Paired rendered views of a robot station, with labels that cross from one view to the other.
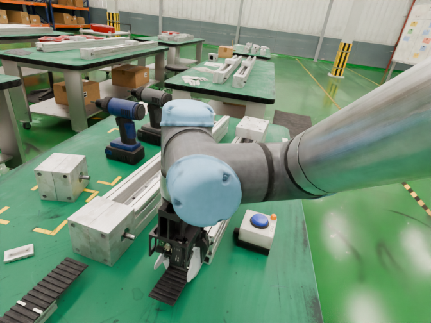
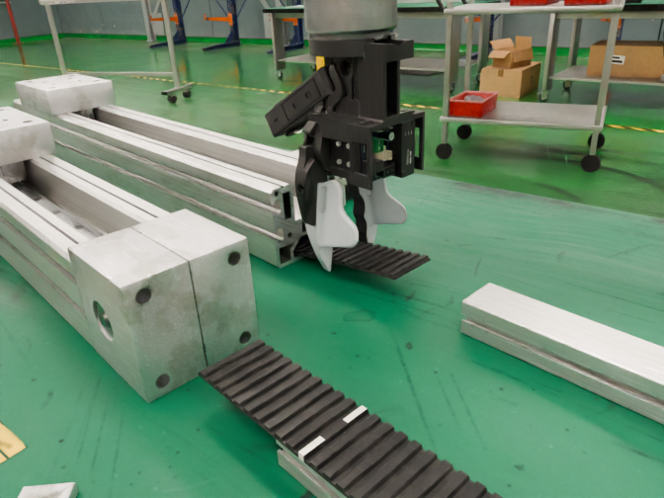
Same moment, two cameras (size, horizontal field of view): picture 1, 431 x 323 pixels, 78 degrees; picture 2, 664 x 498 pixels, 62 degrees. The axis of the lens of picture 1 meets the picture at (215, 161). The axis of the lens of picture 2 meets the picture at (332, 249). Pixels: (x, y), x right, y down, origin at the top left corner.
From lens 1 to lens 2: 0.54 m
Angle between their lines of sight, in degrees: 51
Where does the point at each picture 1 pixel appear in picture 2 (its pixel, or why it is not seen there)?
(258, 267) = not seen: hidden behind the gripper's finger
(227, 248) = not seen: hidden behind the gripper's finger
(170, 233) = (394, 103)
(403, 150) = not seen: outside the picture
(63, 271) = (247, 378)
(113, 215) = (186, 229)
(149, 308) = (401, 306)
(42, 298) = (319, 408)
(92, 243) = (206, 311)
